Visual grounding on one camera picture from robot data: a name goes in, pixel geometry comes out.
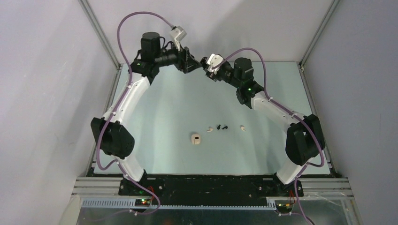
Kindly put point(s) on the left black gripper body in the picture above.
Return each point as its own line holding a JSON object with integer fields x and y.
{"x": 181, "y": 63}

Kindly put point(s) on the controller circuit board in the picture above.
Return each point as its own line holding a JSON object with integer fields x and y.
{"x": 284, "y": 208}
{"x": 142, "y": 202}

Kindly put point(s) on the aluminium frame rail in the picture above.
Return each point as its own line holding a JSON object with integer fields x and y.
{"x": 313, "y": 188}

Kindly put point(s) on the grey slotted cable duct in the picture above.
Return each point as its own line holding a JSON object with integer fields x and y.
{"x": 126, "y": 203}

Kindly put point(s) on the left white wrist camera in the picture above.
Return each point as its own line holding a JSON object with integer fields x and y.
{"x": 177, "y": 34}

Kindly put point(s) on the beige earbud charging case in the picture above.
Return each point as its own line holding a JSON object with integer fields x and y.
{"x": 195, "y": 139}

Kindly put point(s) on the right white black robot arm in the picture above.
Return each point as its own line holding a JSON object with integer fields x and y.
{"x": 304, "y": 135}

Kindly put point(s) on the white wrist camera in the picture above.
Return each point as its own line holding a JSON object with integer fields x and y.
{"x": 215, "y": 62}
{"x": 177, "y": 34}

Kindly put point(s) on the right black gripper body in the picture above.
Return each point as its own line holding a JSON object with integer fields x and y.
{"x": 226, "y": 74}

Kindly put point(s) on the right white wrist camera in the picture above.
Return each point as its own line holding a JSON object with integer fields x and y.
{"x": 215, "y": 62}

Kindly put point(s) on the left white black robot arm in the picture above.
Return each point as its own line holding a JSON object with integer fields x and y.
{"x": 110, "y": 132}

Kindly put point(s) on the left controller circuit board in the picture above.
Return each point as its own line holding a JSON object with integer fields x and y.
{"x": 142, "y": 202}

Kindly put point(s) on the right controller circuit board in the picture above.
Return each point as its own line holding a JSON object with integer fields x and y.
{"x": 284, "y": 208}

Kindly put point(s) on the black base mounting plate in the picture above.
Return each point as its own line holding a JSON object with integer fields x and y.
{"x": 211, "y": 190}

